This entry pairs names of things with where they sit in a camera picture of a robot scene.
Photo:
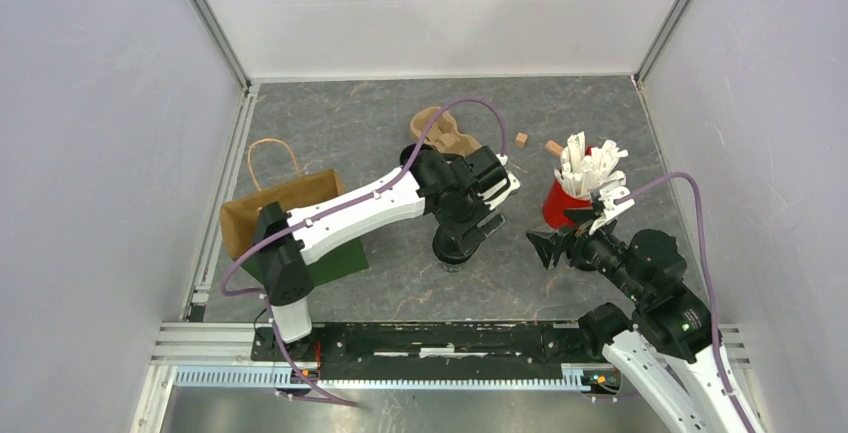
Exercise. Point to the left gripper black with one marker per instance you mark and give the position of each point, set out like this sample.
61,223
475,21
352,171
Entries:
498,220

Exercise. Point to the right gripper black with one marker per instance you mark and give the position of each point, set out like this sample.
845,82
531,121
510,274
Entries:
548,244

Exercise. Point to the black cup lid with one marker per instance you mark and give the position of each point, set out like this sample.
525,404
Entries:
441,236

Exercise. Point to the black coffee cup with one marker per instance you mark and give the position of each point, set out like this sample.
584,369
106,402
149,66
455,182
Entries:
452,258
406,154

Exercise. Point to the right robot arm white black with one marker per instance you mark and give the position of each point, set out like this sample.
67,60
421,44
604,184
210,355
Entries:
670,347

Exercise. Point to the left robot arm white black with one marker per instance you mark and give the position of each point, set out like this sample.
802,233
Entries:
311,232

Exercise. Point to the white stirrer sticks bundle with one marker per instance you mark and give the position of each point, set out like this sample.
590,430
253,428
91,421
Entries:
585,168

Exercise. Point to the small wooden cube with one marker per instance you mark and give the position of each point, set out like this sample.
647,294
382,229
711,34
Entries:
521,140

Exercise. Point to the cardboard cup carrier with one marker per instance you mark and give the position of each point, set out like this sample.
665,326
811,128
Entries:
444,135

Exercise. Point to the green mat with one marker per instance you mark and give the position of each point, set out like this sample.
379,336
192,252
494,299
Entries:
345,260

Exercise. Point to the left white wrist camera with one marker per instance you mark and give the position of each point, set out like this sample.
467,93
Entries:
506,185

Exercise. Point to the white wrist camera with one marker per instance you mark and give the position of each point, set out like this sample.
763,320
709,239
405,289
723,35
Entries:
506,185
609,202

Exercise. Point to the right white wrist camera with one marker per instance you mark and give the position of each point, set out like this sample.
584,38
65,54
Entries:
609,202

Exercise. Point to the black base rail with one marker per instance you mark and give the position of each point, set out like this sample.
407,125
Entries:
407,351

